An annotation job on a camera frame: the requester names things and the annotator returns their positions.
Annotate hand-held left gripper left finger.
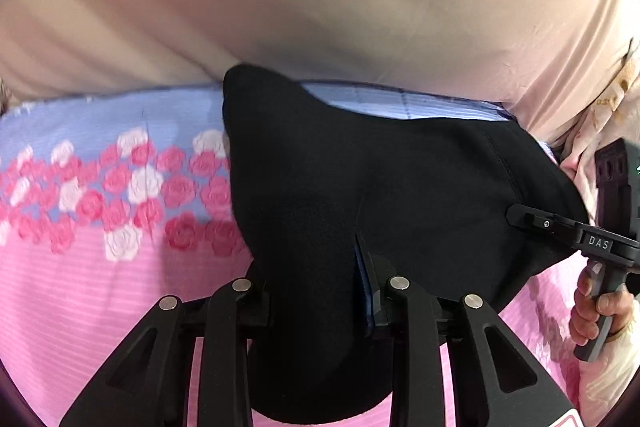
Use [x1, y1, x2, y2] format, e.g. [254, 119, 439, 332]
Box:
[59, 278, 271, 427]

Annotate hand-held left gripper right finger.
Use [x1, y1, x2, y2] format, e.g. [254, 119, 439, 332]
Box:
[354, 234, 581, 427]

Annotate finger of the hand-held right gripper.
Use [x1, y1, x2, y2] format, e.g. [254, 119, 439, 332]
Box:
[506, 203, 583, 253]

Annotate black pants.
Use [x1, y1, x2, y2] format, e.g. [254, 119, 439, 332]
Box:
[221, 63, 591, 412]

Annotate person's right forearm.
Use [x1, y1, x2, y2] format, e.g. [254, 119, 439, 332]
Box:
[585, 327, 640, 413]

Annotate person's right hand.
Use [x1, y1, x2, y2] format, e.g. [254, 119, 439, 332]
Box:
[570, 264, 632, 348]

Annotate cream printed pyjama top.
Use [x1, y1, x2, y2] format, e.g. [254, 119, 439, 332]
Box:
[557, 37, 640, 208]

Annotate pink floral blanket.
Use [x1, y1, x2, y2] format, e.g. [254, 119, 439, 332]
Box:
[0, 79, 601, 427]

